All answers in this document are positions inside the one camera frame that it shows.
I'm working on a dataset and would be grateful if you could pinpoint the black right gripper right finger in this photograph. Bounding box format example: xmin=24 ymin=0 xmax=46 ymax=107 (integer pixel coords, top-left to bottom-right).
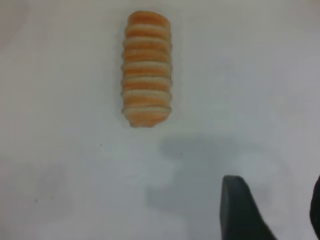
xmin=309 ymin=174 xmax=320 ymax=240

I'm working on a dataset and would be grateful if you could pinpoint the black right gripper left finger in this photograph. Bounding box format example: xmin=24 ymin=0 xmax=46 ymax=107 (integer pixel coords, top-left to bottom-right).
xmin=218 ymin=175 xmax=279 ymax=240

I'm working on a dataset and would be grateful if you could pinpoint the striped spiral bread roll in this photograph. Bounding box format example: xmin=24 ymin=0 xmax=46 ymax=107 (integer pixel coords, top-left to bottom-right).
xmin=120 ymin=10 xmax=174 ymax=129

